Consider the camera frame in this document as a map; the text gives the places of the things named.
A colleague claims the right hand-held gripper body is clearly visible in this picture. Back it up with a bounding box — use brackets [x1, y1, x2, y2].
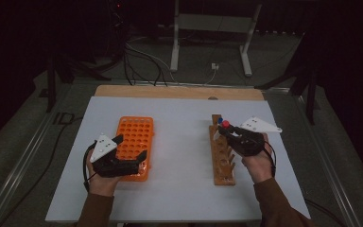
[228, 116, 283, 158]

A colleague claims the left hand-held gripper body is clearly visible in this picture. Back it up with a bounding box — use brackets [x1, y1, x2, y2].
[89, 132, 140, 178]

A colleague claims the orange plastic tube rack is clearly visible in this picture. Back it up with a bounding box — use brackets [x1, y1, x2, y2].
[114, 115, 155, 183]

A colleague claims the wooden tube rack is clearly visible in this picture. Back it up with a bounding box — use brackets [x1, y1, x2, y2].
[209, 113, 236, 186]

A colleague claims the person's left hand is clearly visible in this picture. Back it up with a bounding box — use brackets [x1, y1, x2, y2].
[86, 149, 122, 197]

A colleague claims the person's right hand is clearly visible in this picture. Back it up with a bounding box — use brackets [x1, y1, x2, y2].
[240, 131, 275, 184]

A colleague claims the white board sheet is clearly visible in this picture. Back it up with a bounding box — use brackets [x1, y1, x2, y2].
[44, 96, 312, 223]

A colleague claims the wooden table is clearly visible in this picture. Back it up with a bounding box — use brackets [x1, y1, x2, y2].
[94, 84, 266, 102]

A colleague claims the black tripod stand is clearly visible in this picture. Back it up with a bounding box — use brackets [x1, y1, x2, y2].
[45, 51, 112, 114]
[254, 60, 320, 126]

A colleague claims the grey metal stand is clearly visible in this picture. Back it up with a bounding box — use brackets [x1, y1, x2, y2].
[169, 0, 264, 78]

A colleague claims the dark equipment rack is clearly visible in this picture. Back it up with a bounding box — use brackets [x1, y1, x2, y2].
[105, 0, 129, 64]

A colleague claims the left hand-held gripper black cable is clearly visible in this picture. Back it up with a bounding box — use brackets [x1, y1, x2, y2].
[82, 141, 97, 193]

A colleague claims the hand-held gripper black cable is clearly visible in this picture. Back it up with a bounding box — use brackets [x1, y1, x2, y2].
[82, 141, 97, 193]
[263, 140, 278, 178]

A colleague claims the right hand-held gripper black cable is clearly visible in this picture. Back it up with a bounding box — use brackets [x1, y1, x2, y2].
[263, 140, 278, 178]

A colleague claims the thin white plug cable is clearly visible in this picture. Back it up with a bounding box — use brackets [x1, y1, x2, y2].
[204, 69, 217, 85]

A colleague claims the long black floor cable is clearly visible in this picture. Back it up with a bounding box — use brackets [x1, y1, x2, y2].
[0, 116, 84, 227]

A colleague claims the metal floor rail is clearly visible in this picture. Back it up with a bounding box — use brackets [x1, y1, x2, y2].
[72, 79, 292, 93]
[291, 91, 362, 227]
[0, 83, 74, 227]

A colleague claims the black cable bundle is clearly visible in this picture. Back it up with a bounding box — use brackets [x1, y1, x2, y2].
[123, 42, 168, 87]

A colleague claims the white floor cable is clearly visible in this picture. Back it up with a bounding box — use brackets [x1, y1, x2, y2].
[126, 42, 178, 83]

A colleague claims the short black floor cable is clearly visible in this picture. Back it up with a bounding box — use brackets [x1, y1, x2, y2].
[305, 199, 345, 227]

